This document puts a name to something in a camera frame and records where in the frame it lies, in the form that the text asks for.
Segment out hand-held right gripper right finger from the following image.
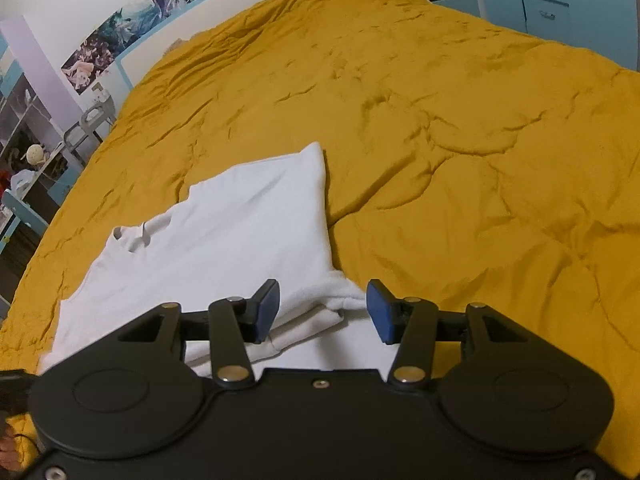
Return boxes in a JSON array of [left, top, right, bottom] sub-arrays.
[[366, 279, 532, 388]]

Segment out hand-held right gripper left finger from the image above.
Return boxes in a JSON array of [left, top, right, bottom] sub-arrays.
[[117, 279, 281, 386]]

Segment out white printed t-shirt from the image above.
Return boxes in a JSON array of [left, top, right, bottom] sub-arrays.
[[37, 141, 401, 378]]

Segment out blue desk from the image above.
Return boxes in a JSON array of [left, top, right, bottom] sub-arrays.
[[0, 191, 53, 246]]

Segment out mustard yellow blanket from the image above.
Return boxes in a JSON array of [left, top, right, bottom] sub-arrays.
[[0, 0, 640, 476]]

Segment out white plastic bag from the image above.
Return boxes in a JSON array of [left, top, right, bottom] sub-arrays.
[[10, 169, 37, 195]]

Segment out cluttered shelf unit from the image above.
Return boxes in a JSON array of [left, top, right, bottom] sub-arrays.
[[0, 57, 68, 201]]

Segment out blue drawer cabinet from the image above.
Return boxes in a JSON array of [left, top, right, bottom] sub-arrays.
[[519, 0, 572, 37]]

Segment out blue white wardrobe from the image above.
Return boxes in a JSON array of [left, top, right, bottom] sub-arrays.
[[472, 0, 640, 72]]

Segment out grey metal folding frame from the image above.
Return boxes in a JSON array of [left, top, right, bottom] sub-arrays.
[[61, 99, 117, 162]]

